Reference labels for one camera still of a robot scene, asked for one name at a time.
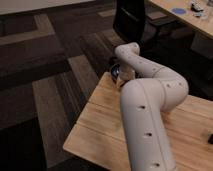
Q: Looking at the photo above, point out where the black object at edge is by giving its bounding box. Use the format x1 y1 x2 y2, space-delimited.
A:
208 133 213 144

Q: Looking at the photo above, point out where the small white gadget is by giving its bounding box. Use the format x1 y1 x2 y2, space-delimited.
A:
190 2 203 12

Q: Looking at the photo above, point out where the small grey object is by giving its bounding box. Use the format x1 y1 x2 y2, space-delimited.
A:
193 13 203 18

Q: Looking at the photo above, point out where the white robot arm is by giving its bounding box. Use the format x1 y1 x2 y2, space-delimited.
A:
115 43 189 171

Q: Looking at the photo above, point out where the wooden desk in background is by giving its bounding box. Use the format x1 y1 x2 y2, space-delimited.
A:
148 0 213 39

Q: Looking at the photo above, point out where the blue round disc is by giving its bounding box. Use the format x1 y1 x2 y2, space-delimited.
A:
172 8 186 14

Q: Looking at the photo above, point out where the dark blue ceramic bowl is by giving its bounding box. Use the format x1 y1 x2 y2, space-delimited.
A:
110 64 120 82

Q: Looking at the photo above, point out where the black office chair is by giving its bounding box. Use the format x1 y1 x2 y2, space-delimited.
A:
113 0 175 49

